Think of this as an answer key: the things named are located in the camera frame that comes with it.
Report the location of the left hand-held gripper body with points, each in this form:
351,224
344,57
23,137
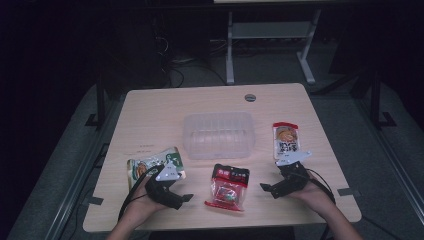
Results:
160,191

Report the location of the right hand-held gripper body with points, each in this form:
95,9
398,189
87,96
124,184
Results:
293,176

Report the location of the green snack packet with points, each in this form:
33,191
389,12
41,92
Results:
146,165

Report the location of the red and black snack packet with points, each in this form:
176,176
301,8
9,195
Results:
228,188

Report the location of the clear plastic container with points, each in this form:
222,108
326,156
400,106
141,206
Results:
218,135

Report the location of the person's left hand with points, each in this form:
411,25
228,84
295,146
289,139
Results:
143,205

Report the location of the person's right hand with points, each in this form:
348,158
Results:
315,196

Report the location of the grey tape piece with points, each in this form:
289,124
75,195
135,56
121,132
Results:
348,191
93,200

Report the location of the grey table grommet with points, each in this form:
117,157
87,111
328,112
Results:
250,97

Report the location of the black metal stand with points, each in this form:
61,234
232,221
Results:
376,100
100,106

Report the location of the metal floor rail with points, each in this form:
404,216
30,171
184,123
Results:
391,156
81,180

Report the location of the white metal stand frame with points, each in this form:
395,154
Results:
270,30

